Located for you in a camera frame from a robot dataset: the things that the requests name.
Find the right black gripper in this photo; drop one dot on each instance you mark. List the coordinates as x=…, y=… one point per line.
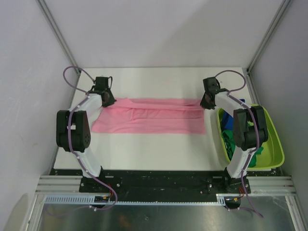
x=204, y=104

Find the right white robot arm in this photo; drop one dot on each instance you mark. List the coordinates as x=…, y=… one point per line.
x=249, y=125

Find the left aluminium frame post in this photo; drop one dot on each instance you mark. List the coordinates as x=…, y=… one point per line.
x=56, y=31

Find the blue t shirt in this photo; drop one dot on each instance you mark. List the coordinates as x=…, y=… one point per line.
x=228, y=120

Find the right aluminium frame post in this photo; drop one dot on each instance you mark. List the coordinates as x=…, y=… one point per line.
x=277, y=19

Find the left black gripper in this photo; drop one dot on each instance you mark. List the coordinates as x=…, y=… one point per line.
x=111, y=101

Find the pink t shirt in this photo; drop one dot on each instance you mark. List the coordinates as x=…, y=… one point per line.
x=151, y=116

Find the grey slotted cable duct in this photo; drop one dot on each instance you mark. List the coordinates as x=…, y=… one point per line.
x=215, y=199

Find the green t shirt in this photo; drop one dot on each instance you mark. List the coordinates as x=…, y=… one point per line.
x=227, y=136

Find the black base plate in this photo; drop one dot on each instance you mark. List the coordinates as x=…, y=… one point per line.
x=163, y=184

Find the aluminium frame post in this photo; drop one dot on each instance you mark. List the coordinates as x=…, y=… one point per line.
x=56, y=31
x=277, y=19

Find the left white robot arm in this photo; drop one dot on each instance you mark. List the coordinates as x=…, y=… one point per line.
x=73, y=125

